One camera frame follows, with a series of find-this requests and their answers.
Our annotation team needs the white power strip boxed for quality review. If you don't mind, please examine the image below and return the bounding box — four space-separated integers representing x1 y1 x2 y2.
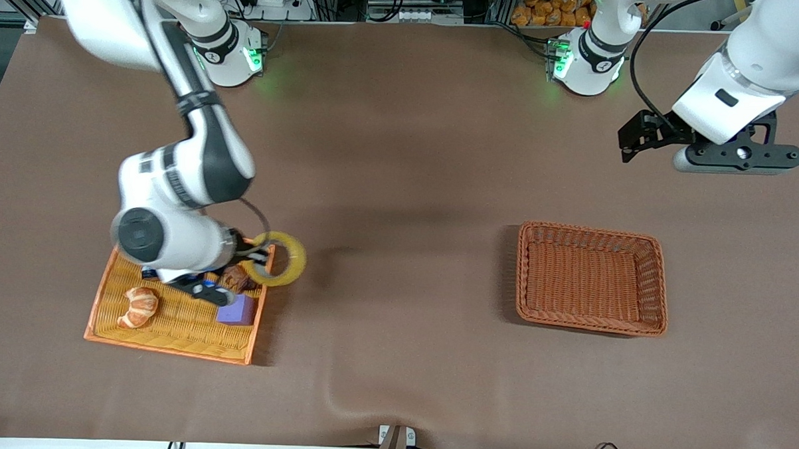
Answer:
244 0 311 21

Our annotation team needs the pile of orange bread toys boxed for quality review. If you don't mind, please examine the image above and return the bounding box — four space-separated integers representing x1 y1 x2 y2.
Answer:
511 0 595 29

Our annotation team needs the metal table edge clamp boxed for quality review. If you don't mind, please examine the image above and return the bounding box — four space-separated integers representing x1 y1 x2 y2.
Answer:
377 423 418 449

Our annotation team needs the yellow ring donut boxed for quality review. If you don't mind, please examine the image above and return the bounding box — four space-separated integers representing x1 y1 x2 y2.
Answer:
241 230 308 289

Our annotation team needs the white connector block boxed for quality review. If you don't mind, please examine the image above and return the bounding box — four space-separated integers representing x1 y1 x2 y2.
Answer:
392 8 442 24

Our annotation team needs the brown chocolate pastry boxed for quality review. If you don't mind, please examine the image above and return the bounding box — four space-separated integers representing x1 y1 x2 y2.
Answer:
219 264 256 293

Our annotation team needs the yellow wicker basket orange rim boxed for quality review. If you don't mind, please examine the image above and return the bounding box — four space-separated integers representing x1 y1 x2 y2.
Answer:
82 237 276 367

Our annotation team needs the purple foam cube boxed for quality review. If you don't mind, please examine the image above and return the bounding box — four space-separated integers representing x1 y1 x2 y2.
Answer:
216 292 257 327

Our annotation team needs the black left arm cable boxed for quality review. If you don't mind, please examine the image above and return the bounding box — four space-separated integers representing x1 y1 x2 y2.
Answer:
628 0 717 120

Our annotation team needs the brown wicker basket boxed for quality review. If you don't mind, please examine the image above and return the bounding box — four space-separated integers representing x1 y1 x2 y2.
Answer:
514 220 672 339

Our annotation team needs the toy croissant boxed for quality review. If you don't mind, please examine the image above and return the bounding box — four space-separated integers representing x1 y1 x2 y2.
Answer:
116 286 161 331

